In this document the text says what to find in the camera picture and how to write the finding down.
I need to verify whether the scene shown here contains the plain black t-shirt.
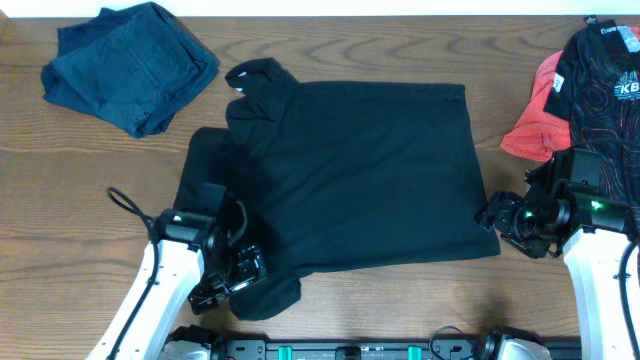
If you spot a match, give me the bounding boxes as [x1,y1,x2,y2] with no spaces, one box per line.
[174,58,500,321]

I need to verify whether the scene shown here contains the navy blue garment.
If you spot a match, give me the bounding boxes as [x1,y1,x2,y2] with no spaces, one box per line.
[41,2,219,138]

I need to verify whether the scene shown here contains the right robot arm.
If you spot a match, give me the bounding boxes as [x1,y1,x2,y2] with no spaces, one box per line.
[474,191,639,359]

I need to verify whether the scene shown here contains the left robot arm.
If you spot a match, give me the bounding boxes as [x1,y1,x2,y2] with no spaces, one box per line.
[88,203,267,359]

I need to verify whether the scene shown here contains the coral red shirt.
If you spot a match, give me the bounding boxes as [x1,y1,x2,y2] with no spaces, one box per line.
[499,27,640,164]

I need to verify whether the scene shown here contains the black shirt with orange pattern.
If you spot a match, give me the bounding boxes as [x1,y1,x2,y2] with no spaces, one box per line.
[544,16,639,211]

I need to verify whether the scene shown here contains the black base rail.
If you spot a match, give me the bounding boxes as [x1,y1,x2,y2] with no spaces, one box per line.
[164,324,584,360]

